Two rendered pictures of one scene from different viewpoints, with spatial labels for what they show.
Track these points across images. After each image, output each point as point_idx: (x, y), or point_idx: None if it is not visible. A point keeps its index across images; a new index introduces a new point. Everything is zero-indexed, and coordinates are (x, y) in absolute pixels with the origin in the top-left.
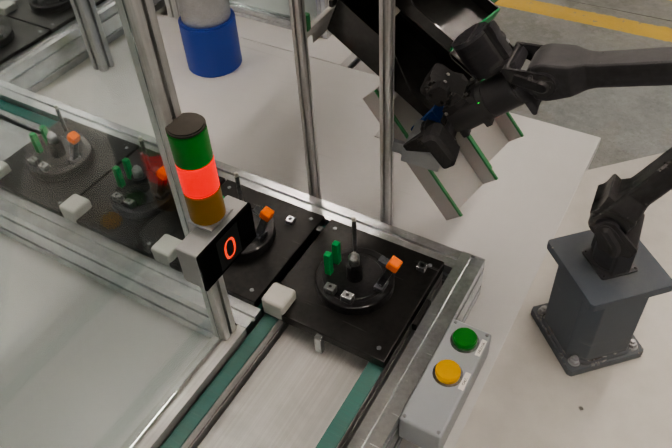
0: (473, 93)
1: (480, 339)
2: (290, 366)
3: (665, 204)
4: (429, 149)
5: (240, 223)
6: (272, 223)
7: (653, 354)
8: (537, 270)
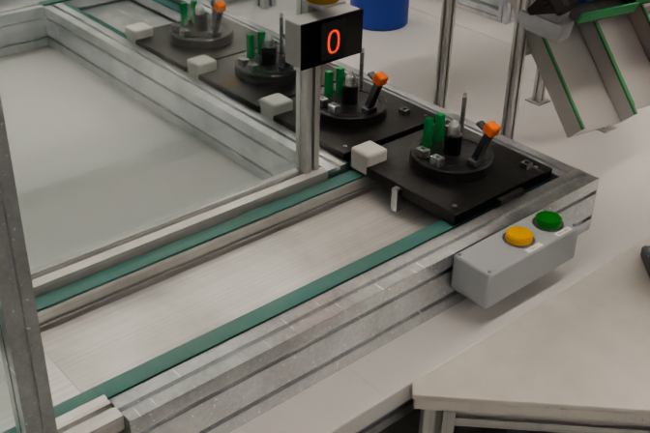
0: None
1: (565, 226)
2: (361, 216)
3: None
4: None
5: (349, 23)
6: (385, 105)
7: None
8: None
